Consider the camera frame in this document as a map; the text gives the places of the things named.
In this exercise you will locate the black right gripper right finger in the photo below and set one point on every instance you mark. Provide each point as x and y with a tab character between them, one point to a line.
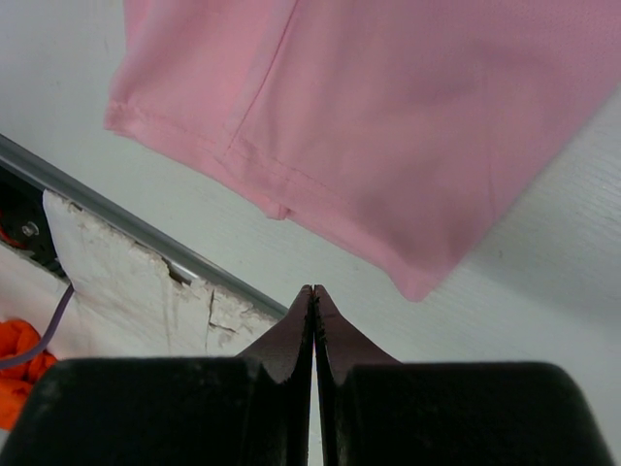
376	410

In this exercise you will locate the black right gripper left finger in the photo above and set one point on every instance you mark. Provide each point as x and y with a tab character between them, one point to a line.
249	409

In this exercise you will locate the pink t shirt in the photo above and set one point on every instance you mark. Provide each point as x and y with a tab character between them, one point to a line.
400	131

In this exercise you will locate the orange cloth beside base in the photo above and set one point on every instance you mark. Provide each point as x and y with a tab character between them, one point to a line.
17	337

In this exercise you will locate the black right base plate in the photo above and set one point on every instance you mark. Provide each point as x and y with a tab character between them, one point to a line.
24	225

